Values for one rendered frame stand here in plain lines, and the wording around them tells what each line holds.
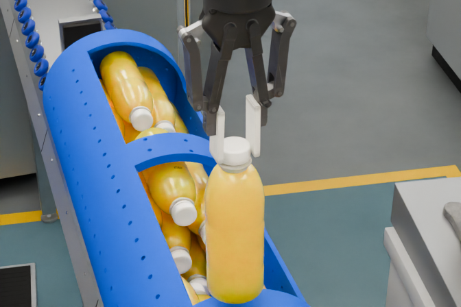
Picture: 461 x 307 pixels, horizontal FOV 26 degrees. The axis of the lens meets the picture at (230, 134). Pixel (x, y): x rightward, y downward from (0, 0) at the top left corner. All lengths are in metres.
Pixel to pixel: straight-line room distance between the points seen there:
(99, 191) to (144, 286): 0.26
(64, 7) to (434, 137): 1.74
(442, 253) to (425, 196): 0.15
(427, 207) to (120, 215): 0.55
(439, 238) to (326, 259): 1.64
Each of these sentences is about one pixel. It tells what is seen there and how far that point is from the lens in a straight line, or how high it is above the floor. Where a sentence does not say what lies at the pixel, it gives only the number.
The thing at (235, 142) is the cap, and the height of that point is 1.47.
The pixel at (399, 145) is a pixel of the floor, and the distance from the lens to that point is 3.91.
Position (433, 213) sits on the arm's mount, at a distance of 1.75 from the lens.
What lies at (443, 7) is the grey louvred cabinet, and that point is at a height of 0.31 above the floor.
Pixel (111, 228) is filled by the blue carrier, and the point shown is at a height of 1.18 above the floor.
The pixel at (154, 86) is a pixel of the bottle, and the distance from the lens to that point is 1.95.
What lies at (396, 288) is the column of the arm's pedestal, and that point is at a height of 0.90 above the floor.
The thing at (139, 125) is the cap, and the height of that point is 1.16.
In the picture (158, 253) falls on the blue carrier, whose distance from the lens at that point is 1.42.
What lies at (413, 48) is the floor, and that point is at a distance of 4.63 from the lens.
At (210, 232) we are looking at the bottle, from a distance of 1.22.
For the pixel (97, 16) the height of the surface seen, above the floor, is 1.08.
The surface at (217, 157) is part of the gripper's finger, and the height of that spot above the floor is 1.47.
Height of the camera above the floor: 2.12
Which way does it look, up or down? 33 degrees down
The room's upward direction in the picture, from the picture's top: straight up
